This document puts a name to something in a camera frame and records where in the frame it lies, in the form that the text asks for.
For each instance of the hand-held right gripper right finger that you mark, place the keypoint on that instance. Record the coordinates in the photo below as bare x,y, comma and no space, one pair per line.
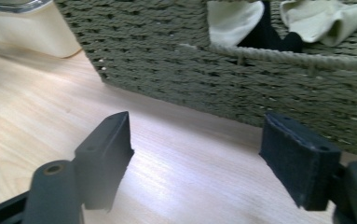
303,168

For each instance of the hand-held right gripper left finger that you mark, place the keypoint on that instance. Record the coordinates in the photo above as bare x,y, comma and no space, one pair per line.
101,161

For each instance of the green woven basket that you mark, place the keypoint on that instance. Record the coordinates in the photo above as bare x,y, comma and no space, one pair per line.
167,62

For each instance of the black sock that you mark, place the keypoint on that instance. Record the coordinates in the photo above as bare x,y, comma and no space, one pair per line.
263,37

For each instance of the cream divided organizer box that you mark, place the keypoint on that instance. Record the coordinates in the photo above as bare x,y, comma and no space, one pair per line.
27,31

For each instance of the pale green sock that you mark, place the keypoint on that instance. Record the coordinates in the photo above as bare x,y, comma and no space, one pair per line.
229,21
322,18

